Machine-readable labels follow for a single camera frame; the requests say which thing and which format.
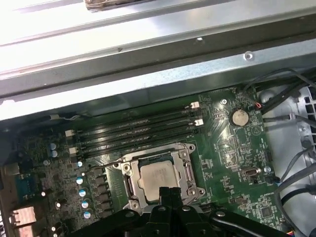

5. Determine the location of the blue rear port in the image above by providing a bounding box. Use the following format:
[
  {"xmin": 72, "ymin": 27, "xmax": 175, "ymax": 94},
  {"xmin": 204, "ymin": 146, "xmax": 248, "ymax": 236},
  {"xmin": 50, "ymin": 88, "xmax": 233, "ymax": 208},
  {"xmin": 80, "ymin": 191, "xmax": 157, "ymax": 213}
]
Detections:
[{"xmin": 15, "ymin": 172, "xmax": 40, "ymax": 199}]

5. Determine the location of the green motherboard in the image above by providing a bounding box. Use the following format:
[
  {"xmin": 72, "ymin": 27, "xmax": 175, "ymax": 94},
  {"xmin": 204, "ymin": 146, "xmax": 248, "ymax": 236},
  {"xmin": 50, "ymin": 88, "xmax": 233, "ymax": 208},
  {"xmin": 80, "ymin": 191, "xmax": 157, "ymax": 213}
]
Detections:
[{"xmin": 0, "ymin": 85, "xmax": 283, "ymax": 237}]

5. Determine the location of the internal USB port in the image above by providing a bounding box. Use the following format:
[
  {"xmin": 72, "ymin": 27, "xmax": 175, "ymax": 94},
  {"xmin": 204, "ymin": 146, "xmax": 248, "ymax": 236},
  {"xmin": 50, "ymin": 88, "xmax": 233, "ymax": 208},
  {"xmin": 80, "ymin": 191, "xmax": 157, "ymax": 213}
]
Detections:
[{"xmin": 240, "ymin": 166, "xmax": 261, "ymax": 180}]

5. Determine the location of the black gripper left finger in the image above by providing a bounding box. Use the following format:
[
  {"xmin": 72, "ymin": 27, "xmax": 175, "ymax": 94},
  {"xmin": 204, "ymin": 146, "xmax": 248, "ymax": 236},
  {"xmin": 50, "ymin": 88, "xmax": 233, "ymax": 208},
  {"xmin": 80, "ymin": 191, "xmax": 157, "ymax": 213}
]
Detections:
[{"xmin": 72, "ymin": 187, "xmax": 171, "ymax": 237}]

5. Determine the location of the silver CPU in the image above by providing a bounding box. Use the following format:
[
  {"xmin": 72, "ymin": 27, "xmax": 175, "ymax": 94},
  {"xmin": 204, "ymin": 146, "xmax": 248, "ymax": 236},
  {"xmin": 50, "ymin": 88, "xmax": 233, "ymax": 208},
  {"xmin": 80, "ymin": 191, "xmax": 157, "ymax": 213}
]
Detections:
[{"xmin": 137, "ymin": 159, "xmax": 183, "ymax": 205}]

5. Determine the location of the black open PC case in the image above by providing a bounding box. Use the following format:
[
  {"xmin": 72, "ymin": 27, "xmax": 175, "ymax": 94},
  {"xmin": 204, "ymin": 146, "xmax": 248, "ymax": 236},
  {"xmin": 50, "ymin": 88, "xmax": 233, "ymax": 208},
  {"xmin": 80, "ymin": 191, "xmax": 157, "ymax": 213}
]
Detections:
[{"xmin": 0, "ymin": 11, "xmax": 316, "ymax": 237}]

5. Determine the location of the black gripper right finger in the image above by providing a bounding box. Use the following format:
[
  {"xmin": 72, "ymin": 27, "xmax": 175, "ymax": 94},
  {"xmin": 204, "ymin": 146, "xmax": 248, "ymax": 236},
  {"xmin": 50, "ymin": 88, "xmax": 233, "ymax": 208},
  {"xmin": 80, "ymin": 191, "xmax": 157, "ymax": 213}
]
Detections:
[{"xmin": 170, "ymin": 187, "xmax": 285, "ymax": 237}]

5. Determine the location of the round coin battery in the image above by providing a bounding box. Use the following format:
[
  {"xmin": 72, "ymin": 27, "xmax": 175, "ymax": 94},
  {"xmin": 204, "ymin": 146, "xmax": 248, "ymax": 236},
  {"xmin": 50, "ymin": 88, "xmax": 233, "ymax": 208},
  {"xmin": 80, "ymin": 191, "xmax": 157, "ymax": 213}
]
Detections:
[{"xmin": 229, "ymin": 108, "xmax": 249, "ymax": 126}]

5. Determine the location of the CPU socket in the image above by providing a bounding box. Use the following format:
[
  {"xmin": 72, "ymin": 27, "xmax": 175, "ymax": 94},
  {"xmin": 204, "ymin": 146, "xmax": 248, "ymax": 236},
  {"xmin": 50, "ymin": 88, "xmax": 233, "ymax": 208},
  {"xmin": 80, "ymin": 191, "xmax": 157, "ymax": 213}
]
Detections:
[{"xmin": 112, "ymin": 142, "xmax": 206, "ymax": 213}]

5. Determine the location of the metal socket cover frame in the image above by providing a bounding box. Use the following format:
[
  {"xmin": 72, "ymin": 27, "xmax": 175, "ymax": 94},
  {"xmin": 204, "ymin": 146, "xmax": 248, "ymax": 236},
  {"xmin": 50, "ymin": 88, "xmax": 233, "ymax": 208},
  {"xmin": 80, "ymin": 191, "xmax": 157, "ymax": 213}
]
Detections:
[{"xmin": 120, "ymin": 148, "xmax": 198, "ymax": 207}]

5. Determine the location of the metal socket locking lever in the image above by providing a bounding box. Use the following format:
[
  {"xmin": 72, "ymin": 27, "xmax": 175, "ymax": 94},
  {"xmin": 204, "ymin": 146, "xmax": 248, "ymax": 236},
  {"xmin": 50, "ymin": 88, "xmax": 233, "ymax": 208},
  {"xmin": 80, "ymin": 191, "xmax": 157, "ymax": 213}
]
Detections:
[
  {"xmin": 85, "ymin": 159, "xmax": 124, "ymax": 171},
  {"xmin": 182, "ymin": 161, "xmax": 195, "ymax": 186}
]

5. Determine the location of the thin cable with white sleeve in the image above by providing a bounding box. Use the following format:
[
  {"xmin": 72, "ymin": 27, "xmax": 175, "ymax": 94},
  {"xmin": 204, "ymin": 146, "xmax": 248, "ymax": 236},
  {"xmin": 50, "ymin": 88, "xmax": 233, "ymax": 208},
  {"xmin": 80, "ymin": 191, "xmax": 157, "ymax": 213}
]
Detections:
[{"xmin": 40, "ymin": 112, "xmax": 83, "ymax": 122}]

